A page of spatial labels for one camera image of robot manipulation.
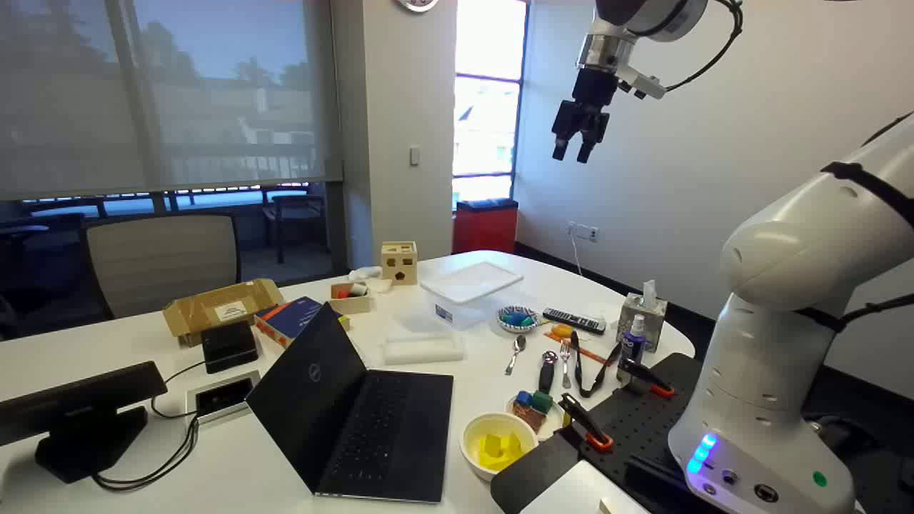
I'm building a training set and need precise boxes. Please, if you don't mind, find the black desk cable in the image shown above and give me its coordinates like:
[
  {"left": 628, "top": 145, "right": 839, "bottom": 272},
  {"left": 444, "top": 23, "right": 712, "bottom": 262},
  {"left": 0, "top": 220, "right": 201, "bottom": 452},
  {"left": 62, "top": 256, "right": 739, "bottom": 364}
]
[{"left": 92, "top": 356, "right": 208, "bottom": 494}]

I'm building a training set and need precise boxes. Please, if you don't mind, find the spray bottle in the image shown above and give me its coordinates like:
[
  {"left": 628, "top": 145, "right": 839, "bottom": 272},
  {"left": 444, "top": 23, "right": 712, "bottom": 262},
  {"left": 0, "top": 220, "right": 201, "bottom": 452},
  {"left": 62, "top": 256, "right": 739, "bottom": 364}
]
[{"left": 615, "top": 312, "right": 652, "bottom": 386}]

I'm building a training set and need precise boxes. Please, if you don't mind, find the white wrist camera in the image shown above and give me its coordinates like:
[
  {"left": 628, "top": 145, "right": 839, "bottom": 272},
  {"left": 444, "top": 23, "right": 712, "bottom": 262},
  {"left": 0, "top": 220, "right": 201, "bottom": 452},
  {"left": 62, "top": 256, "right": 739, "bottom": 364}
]
[{"left": 615, "top": 65, "right": 671, "bottom": 103}]

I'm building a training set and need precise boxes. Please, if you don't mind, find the blue orange book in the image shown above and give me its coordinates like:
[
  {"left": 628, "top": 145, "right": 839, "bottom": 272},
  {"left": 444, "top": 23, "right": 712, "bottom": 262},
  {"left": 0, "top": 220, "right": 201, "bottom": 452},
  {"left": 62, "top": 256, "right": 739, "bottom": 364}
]
[{"left": 254, "top": 294, "right": 328, "bottom": 349}]

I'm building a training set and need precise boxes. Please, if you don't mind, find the black marker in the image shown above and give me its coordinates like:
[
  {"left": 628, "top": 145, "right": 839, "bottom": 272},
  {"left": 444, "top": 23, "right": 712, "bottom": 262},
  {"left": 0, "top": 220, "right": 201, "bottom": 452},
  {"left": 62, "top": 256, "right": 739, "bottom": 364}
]
[{"left": 537, "top": 349, "right": 561, "bottom": 396}]

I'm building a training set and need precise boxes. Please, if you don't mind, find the small blue bowl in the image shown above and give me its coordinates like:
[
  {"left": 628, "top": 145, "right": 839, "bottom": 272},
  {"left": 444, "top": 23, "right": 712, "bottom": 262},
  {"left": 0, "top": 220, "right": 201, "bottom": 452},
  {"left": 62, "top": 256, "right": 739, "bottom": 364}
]
[{"left": 494, "top": 302, "right": 544, "bottom": 337}]

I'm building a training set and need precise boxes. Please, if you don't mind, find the yellow bowl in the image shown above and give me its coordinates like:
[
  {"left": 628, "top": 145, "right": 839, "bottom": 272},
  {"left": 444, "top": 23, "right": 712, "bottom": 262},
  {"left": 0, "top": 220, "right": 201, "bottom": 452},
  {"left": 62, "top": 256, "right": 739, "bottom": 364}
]
[{"left": 459, "top": 407, "right": 541, "bottom": 486}]

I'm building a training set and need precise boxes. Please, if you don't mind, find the small black box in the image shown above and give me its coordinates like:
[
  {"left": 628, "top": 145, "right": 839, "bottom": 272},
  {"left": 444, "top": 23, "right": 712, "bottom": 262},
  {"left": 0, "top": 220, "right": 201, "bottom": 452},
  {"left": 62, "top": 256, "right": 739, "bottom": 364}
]
[{"left": 201, "top": 319, "right": 262, "bottom": 377}]

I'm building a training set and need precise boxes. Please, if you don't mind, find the grey tissue box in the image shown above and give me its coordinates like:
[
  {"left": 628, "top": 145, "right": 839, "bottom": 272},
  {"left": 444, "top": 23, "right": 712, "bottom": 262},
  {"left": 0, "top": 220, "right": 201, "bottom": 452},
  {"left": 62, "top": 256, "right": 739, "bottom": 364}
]
[{"left": 618, "top": 277, "right": 671, "bottom": 356}]

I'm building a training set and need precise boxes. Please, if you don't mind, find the black camera on stand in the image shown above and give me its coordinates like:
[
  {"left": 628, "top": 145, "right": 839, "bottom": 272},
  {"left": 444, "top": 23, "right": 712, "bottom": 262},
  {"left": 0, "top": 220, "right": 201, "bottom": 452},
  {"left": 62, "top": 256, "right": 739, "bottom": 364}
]
[{"left": 0, "top": 360, "right": 171, "bottom": 486}]

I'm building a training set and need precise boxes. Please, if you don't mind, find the beige office chair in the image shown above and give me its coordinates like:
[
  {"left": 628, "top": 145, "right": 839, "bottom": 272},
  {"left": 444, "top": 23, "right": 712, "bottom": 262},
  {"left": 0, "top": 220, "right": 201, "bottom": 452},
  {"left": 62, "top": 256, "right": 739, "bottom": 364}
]
[{"left": 80, "top": 212, "right": 244, "bottom": 322}]

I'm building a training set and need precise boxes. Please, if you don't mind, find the red bin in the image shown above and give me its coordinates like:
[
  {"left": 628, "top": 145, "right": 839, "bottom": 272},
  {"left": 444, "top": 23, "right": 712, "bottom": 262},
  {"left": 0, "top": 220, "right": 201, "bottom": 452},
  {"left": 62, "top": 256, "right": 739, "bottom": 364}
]
[{"left": 451, "top": 197, "right": 519, "bottom": 256}]

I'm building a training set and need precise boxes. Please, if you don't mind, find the clear plastic lidded container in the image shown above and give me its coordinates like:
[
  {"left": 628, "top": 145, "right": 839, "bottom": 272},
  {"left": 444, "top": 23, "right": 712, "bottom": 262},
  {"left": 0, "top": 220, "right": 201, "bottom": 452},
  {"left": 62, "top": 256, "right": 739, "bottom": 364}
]
[{"left": 417, "top": 260, "right": 529, "bottom": 330}]

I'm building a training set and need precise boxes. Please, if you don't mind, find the black mat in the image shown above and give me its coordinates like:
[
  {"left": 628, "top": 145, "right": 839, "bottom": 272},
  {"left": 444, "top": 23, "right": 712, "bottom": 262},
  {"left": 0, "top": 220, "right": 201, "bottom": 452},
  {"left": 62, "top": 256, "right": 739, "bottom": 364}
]
[{"left": 488, "top": 432, "right": 584, "bottom": 514}]

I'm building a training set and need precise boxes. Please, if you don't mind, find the black Dell laptop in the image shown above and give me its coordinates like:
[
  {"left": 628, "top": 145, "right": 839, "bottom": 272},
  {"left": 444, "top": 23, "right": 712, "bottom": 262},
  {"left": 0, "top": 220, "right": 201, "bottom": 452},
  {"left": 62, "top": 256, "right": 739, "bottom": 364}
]
[{"left": 245, "top": 302, "right": 457, "bottom": 506}]

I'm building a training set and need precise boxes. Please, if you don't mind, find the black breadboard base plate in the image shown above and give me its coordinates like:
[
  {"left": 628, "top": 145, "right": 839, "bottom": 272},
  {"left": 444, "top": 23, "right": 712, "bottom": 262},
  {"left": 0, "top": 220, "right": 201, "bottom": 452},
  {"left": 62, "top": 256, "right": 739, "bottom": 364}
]
[{"left": 557, "top": 352, "right": 712, "bottom": 514}]

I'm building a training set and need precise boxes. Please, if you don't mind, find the plate with coloured blocks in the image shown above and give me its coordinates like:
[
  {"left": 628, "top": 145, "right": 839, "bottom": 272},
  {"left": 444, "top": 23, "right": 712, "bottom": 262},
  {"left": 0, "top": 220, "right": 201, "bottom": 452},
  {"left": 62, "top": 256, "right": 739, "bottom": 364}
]
[{"left": 508, "top": 386, "right": 557, "bottom": 433}]

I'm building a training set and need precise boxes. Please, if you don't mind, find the black orange clamp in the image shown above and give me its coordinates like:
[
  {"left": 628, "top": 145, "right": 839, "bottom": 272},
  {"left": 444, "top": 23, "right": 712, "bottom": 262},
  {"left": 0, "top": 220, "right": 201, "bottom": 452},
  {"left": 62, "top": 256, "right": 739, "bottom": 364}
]
[
  {"left": 618, "top": 354, "right": 681, "bottom": 403},
  {"left": 557, "top": 390, "right": 618, "bottom": 453}
]

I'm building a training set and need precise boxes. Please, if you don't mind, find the cardboard box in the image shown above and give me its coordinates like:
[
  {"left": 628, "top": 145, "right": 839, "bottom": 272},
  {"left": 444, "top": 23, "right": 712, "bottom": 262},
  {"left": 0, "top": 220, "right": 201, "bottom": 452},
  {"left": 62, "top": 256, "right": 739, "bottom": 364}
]
[{"left": 161, "top": 277, "right": 287, "bottom": 349}]

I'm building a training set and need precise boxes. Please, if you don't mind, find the wooden shape sorter cube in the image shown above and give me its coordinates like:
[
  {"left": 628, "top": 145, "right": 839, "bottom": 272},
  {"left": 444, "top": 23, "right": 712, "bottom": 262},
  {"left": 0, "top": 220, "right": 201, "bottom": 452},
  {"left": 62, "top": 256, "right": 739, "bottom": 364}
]
[{"left": 379, "top": 237, "right": 422, "bottom": 287}]

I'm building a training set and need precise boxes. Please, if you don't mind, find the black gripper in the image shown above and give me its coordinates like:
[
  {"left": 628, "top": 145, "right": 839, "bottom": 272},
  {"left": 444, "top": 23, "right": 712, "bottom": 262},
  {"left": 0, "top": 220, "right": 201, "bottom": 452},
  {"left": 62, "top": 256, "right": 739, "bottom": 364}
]
[{"left": 549, "top": 60, "right": 627, "bottom": 165}]

